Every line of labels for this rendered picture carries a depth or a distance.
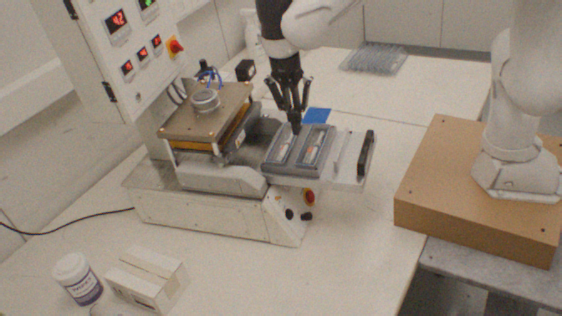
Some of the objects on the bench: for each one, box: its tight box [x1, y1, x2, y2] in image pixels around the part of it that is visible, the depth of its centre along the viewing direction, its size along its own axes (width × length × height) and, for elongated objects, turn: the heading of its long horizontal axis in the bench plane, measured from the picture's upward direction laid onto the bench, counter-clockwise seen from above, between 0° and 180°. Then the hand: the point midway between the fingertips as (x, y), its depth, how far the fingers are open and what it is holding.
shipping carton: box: [103, 243, 192, 316], centre depth 122 cm, size 19×13×9 cm
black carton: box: [234, 59, 257, 82], centre depth 200 cm, size 6×9×7 cm
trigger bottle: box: [239, 8, 266, 64], centre depth 206 cm, size 9×8×25 cm
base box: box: [124, 185, 300, 248], centre depth 144 cm, size 54×38×17 cm
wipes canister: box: [52, 252, 105, 308], centre depth 122 cm, size 9×9×15 cm
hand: (295, 121), depth 120 cm, fingers closed
